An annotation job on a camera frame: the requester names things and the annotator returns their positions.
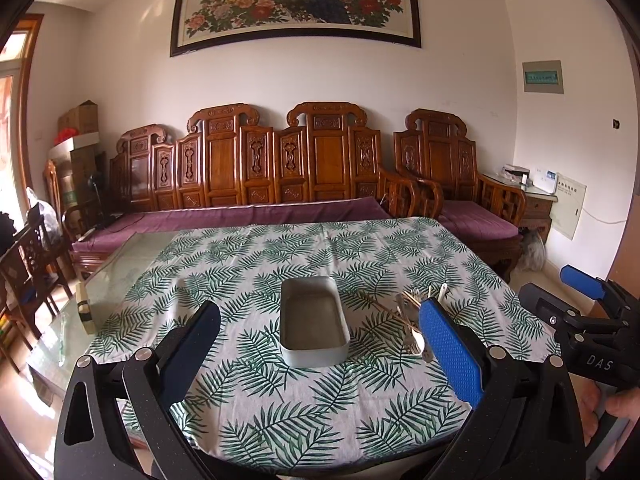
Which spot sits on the white wall panel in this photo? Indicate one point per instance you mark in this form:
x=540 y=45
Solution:
x=566 y=211

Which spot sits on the palm leaf tablecloth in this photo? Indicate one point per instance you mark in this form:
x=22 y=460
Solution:
x=312 y=368

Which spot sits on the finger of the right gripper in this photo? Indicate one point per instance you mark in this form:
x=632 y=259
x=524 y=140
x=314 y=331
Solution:
x=586 y=284
x=549 y=308

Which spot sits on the grey metal tray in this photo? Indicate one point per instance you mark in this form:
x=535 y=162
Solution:
x=313 y=328

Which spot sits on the plastic bag on floor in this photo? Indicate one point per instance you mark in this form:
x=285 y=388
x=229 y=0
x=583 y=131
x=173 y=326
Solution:
x=534 y=254

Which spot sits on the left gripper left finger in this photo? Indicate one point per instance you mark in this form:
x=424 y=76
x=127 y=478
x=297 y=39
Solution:
x=92 y=442

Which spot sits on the wooden side table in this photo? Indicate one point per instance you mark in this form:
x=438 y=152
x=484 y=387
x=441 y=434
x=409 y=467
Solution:
x=524 y=206

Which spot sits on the purple armchair cushion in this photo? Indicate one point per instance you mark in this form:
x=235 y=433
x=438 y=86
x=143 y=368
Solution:
x=469 y=221

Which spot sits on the wooden window frame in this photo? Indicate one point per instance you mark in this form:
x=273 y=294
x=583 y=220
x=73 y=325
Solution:
x=16 y=64

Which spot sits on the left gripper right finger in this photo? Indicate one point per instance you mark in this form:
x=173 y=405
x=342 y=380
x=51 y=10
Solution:
x=524 y=421

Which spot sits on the person's right hand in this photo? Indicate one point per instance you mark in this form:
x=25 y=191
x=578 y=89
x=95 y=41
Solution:
x=620 y=405

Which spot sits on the steel fork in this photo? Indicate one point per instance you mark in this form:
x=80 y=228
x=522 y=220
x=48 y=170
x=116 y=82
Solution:
x=414 y=341

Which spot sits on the cardboard boxes stack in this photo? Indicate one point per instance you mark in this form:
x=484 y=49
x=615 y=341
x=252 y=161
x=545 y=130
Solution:
x=72 y=160

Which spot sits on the carved wooden armchair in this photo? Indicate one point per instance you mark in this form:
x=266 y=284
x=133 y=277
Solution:
x=434 y=152

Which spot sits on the long carved wooden bench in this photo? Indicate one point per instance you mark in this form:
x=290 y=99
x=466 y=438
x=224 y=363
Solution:
x=228 y=158

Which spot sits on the purple bench cushion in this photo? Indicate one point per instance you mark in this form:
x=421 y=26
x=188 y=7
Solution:
x=108 y=240

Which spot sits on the grey wall electrical box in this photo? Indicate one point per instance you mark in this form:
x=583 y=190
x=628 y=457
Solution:
x=543 y=77

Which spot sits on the dark wooden side chair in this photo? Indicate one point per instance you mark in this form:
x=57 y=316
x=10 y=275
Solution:
x=30 y=273

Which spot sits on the framed peacock flower painting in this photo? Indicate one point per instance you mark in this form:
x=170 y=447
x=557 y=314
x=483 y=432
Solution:
x=199 y=24

